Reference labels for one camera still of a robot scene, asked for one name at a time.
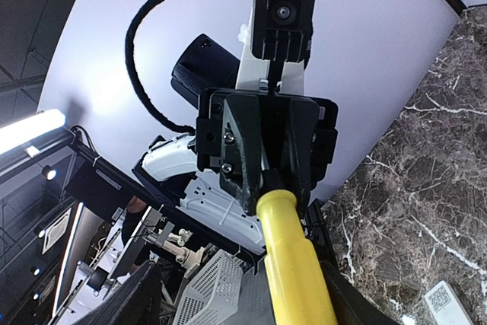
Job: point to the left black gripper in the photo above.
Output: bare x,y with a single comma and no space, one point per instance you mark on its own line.
240,134

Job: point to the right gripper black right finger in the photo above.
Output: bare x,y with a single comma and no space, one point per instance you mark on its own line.
350,306

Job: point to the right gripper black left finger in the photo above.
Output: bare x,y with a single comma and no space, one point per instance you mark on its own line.
137,301

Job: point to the yellow handled screwdriver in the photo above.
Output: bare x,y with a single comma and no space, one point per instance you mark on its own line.
297,286

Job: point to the white remote control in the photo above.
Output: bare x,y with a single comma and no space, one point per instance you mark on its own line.
445,306

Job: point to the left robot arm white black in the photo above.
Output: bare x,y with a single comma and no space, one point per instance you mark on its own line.
168,169

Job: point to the white perforated basket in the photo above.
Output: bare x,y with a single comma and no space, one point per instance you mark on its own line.
212,296

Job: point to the white ceiling light bar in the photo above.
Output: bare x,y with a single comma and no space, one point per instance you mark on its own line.
30,128

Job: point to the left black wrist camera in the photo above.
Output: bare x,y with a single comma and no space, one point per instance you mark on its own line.
276,46

